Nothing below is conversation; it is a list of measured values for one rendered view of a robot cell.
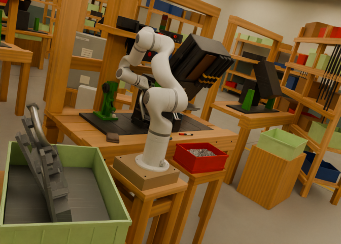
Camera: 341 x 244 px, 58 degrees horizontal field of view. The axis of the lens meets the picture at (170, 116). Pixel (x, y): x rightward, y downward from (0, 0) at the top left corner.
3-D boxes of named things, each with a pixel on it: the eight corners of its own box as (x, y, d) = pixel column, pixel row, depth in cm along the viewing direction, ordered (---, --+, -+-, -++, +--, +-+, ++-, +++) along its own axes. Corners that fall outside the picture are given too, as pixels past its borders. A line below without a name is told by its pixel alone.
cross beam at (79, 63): (186, 81, 312) (189, 73, 309) (64, 68, 219) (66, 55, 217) (183, 80, 315) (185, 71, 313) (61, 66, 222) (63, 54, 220)
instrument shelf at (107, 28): (197, 53, 276) (199, 48, 275) (113, 34, 212) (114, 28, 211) (178, 46, 292) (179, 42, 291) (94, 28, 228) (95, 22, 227)
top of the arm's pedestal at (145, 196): (186, 190, 173) (188, 183, 172) (143, 202, 150) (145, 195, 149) (150, 164, 194) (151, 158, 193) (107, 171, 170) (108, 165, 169)
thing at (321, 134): (298, 196, 412) (373, 13, 351) (256, 139, 634) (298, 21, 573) (337, 206, 414) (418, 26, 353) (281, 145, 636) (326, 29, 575)
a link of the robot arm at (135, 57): (129, 34, 200) (114, 68, 220) (136, 50, 191) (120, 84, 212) (141, 35, 205) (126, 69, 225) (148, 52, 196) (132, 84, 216)
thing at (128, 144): (234, 149, 284) (239, 134, 280) (88, 171, 178) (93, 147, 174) (222, 143, 293) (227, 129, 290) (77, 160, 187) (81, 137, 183)
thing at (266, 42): (296, 120, 982) (323, 50, 925) (215, 89, 1176) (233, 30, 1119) (302, 119, 1023) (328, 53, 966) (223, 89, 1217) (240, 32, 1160)
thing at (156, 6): (192, 95, 931) (213, 18, 873) (131, 93, 746) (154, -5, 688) (178, 89, 964) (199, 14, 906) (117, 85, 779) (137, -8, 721)
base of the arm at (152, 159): (175, 167, 172) (183, 136, 167) (154, 175, 156) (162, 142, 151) (149, 152, 182) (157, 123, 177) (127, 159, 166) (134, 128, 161)
